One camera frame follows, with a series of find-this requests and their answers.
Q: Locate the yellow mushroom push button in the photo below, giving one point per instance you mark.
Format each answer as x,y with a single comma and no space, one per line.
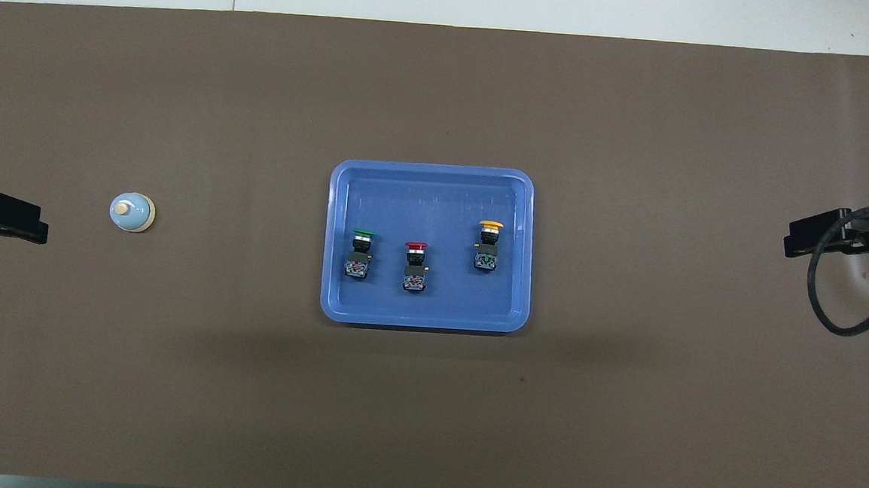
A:
487,261

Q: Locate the green mushroom push button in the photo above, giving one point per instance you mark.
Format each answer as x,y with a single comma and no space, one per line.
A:
357,268

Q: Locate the red mushroom push button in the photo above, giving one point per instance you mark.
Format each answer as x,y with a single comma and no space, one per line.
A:
414,280

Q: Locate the light blue call bell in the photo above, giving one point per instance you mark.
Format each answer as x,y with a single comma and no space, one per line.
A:
128,212

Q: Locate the blue plastic tray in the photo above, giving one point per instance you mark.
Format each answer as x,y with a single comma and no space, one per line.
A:
445,199

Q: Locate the brown table mat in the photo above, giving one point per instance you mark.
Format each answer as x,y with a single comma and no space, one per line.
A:
171,349

